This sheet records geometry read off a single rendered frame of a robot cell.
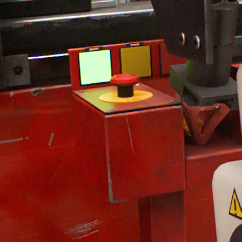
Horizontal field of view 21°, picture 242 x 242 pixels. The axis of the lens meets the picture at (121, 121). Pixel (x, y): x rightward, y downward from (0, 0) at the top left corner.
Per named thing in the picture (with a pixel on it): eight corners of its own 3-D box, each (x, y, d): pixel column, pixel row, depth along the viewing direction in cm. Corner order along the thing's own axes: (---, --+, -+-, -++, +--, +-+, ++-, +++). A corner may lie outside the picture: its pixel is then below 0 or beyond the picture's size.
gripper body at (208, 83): (210, 73, 91) (216, 22, 87) (246, 105, 82) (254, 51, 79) (168, 77, 89) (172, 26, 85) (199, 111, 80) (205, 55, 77)
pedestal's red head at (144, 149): (110, 204, 82) (100, 64, 77) (76, 169, 97) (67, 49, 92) (250, 179, 88) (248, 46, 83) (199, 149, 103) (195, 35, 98)
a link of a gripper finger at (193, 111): (207, 124, 94) (214, 65, 90) (229, 149, 89) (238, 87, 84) (163, 130, 92) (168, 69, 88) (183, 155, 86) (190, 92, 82)
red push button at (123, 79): (116, 105, 85) (114, 78, 84) (107, 100, 88) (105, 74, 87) (145, 101, 86) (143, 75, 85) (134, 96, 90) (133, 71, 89)
